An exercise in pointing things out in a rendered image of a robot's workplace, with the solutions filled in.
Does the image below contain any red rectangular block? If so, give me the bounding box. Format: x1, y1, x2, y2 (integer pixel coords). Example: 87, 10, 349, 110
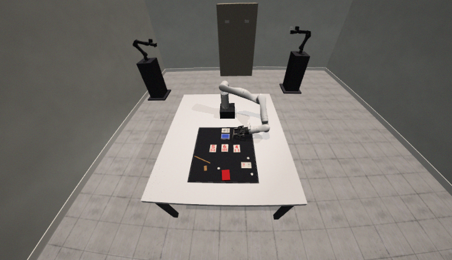
222, 169, 230, 181

